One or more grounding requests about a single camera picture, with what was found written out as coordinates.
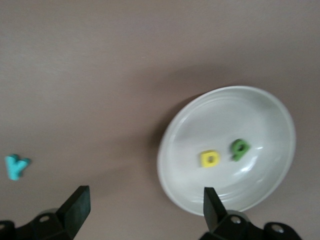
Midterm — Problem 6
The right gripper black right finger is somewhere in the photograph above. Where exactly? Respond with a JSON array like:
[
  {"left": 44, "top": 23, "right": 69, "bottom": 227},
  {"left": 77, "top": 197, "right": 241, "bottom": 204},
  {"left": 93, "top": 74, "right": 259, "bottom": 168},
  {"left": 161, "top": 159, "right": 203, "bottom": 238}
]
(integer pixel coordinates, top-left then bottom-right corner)
[{"left": 198, "top": 186, "right": 302, "bottom": 240}]

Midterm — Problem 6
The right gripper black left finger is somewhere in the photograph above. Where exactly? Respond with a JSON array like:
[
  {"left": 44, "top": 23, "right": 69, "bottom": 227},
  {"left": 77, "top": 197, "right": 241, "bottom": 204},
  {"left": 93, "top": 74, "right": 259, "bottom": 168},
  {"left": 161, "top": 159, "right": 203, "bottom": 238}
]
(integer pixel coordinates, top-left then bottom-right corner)
[{"left": 0, "top": 184, "right": 91, "bottom": 240}]

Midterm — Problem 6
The yellow letter a block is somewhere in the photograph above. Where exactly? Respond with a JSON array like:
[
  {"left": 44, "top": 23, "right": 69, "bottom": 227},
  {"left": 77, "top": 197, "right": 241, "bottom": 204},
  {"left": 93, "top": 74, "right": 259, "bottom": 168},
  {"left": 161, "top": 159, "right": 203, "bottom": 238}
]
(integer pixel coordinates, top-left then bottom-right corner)
[{"left": 199, "top": 149, "right": 221, "bottom": 168}]

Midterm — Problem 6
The green letter g block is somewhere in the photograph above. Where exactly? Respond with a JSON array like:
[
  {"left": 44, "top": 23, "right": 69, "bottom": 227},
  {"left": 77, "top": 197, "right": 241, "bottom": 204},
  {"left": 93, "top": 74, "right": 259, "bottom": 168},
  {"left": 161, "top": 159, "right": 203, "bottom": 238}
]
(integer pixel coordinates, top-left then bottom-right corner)
[{"left": 229, "top": 138, "right": 251, "bottom": 162}]

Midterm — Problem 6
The teal letter y block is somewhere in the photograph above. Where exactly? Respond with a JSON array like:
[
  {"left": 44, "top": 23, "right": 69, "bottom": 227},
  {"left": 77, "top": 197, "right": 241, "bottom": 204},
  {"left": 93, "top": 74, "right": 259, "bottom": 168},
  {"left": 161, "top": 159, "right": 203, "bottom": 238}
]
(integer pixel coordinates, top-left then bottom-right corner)
[{"left": 4, "top": 154, "right": 32, "bottom": 181}]

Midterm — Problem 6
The beige round plate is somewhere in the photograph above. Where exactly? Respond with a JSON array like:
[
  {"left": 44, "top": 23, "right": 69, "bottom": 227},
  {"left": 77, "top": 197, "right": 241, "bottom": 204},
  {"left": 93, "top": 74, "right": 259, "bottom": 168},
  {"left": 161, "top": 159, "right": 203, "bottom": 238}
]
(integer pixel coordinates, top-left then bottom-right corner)
[{"left": 156, "top": 85, "right": 297, "bottom": 217}]

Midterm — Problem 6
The brown table cover mat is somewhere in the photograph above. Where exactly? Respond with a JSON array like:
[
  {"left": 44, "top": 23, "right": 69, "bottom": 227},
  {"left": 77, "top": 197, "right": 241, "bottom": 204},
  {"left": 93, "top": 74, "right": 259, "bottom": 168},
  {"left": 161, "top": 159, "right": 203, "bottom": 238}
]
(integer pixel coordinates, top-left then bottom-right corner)
[{"left": 0, "top": 0, "right": 320, "bottom": 240}]

